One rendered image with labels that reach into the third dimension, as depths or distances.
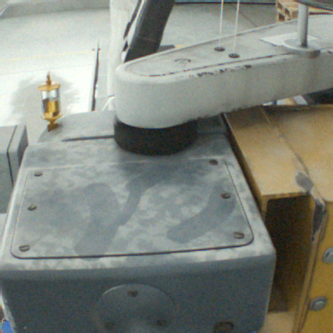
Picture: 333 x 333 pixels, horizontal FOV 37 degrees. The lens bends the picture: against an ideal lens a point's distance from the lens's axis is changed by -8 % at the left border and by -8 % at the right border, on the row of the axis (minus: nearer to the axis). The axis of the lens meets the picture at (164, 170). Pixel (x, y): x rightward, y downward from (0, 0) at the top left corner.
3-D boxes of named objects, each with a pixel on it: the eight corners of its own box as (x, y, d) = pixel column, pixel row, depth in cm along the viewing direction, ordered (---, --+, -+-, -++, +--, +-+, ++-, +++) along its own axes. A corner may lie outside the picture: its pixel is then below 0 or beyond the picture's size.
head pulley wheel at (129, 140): (114, 121, 62) (113, 102, 61) (190, 117, 62) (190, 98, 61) (114, 158, 54) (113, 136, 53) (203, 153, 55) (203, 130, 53)
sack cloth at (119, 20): (111, 112, 305) (106, -5, 269) (148, 109, 306) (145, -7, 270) (108, 148, 264) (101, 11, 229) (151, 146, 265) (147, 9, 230)
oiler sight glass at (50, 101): (42, 110, 62) (40, 84, 61) (62, 108, 63) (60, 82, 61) (40, 119, 60) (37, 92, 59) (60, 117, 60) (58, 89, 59)
